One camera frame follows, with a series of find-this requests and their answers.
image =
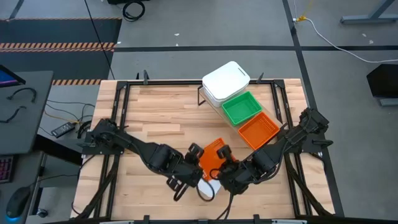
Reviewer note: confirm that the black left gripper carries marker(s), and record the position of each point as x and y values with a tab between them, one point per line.
189	172

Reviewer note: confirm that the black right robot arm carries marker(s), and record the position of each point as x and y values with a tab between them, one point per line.
289	137

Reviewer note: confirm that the black aluminium table frame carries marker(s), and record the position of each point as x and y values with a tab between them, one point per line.
186	82

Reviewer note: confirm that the black round knob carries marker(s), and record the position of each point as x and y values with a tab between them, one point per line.
42	213

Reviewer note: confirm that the grey metal bar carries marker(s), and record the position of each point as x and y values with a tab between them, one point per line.
289	222
116	222

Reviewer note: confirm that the black computer mouse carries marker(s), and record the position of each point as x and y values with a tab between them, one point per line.
18	200

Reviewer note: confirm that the black hazard-striped floor mat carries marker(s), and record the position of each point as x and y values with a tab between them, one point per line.
62	31

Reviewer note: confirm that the backlit black keyboard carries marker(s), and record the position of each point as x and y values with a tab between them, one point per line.
5	169

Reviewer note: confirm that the black box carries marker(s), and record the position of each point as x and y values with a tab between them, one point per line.
384	81

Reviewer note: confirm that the black power adapter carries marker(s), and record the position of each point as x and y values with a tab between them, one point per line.
63	129

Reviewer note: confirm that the grey desk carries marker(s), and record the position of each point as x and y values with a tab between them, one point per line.
25	124

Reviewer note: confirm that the green mesh plastic basket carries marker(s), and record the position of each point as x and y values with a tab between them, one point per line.
242	108

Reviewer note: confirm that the orange mesh plastic basket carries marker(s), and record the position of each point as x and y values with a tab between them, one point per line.
211	158
258	130

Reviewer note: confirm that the computer monitor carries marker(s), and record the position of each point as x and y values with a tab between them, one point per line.
7	79

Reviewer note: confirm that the grey metal table leg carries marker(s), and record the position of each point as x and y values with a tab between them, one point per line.
367	19

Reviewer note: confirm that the white plastic basket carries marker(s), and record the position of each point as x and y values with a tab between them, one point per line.
226	79
206	190
217	102

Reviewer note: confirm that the dark grey desk surface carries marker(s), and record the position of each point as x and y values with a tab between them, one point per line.
23	174

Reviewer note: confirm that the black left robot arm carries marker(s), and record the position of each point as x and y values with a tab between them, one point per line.
155	155

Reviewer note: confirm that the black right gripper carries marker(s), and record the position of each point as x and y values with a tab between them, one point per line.
236	177

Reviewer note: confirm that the grey stand foot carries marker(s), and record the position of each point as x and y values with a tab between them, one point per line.
388	102

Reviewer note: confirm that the yellow plug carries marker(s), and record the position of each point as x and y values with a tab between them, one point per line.
300	19

